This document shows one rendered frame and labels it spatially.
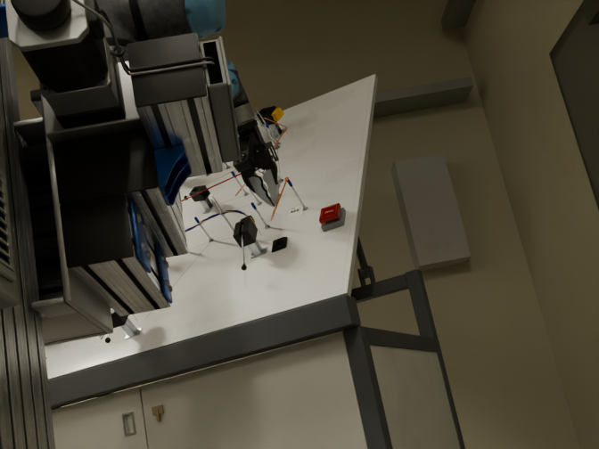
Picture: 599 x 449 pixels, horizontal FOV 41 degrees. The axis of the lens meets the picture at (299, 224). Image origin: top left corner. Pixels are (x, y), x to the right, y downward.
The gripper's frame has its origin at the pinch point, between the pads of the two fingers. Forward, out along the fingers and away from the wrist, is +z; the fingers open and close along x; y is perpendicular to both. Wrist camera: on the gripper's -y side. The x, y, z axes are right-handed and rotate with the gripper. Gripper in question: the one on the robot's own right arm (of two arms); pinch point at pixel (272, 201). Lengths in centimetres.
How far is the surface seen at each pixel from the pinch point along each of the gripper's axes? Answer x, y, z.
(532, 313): -19, 283, 137
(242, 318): 10.5, -19.8, 20.9
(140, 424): 45, -23, 37
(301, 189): -1.3, 22.1, 1.3
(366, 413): -12, -31, 47
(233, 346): 13.0, -24.1, 25.4
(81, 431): 62, -21, 34
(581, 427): -25, 248, 196
